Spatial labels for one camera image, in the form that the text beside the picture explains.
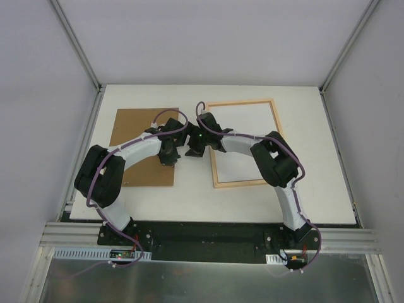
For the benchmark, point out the light wooden picture frame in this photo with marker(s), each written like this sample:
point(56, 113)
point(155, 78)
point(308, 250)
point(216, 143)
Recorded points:
point(246, 104)

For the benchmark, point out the white paper sheet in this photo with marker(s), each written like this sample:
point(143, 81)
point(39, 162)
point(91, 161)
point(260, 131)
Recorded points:
point(246, 126)

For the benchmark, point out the cable duct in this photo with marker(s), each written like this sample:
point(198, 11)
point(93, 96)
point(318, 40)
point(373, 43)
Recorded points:
point(274, 259)
point(117, 255)

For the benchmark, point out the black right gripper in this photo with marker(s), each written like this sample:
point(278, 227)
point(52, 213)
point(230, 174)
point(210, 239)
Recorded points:
point(196, 150)

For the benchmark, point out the aluminium front rail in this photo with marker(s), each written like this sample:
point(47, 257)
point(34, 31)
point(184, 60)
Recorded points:
point(331, 240)

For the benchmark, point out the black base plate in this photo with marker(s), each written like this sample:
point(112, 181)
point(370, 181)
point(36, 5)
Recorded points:
point(246, 243)

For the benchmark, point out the brown cardboard backing board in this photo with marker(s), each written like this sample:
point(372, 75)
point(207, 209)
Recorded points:
point(128, 125)

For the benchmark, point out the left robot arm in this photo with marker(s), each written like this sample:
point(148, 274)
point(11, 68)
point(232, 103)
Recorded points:
point(100, 176)

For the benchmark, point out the left cable duct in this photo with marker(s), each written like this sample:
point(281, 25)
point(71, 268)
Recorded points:
point(117, 255)

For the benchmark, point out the aluminium corner post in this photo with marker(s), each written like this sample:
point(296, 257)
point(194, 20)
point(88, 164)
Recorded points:
point(364, 19)
point(75, 43)

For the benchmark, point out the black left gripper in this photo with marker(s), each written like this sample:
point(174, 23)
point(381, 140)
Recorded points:
point(168, 156)

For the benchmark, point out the left aluminium corner post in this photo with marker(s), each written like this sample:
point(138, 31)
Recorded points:
point(75, 43)

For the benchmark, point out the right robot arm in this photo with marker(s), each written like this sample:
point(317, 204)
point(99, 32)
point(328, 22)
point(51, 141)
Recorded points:
point(277, 163)

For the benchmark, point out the right cable duct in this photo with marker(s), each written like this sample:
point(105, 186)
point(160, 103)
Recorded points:
point(274, 259)

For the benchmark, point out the right aluminium corner post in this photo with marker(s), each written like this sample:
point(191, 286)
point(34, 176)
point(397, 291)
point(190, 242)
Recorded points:
point(364, 19)

